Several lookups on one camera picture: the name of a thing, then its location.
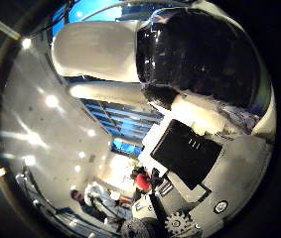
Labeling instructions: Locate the person in red top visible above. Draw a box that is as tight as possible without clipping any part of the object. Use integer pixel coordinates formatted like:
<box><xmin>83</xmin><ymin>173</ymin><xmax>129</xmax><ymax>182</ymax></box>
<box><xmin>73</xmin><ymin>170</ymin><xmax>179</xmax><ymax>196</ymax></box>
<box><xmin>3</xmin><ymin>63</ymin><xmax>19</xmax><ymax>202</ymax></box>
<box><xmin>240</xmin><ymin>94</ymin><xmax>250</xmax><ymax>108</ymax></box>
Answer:
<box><xmin>130</xmin><ymin>166</ymin><xmax>155</xmax><ymax>194</ymax></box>

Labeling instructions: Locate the seated person in dark clothes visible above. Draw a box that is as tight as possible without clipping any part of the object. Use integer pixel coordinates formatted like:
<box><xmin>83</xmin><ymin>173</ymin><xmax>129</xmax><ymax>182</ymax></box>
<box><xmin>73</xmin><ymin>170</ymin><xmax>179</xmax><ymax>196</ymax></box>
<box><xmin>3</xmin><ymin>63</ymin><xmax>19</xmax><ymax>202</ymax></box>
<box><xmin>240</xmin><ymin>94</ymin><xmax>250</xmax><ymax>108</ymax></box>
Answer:
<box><xmin>70</xmin><ymin>188</ymin><xmax>108</xmax><ymax>222</ymax></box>

